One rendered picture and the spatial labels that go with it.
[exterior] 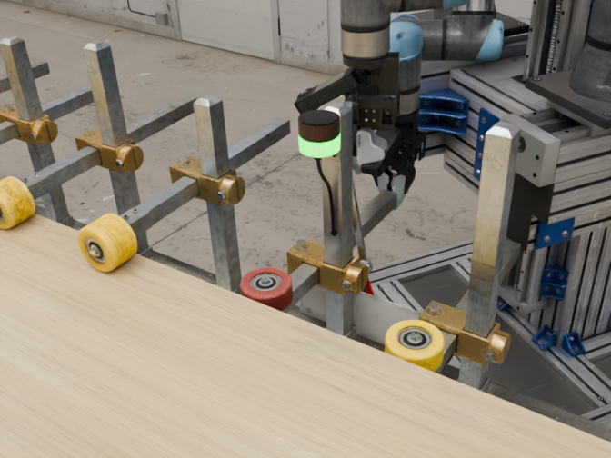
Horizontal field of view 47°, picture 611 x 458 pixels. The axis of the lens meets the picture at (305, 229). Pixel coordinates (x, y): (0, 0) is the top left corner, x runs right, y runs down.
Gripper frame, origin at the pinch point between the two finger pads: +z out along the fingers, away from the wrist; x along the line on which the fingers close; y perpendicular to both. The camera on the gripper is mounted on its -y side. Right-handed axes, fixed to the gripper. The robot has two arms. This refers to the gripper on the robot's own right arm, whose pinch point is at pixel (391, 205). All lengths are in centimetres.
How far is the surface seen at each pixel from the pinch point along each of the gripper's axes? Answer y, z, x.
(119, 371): -67, -9, 6
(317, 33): 242, 61, 173
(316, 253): -27.0, -5.0, 0.3
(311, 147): -34.2, -29.3, -4.5
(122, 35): 239, 86, 340
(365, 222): -12.9, -3.8, -1.4
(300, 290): -34.8, -3.0, -1.4
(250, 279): -42.4, -8.8, 2.4
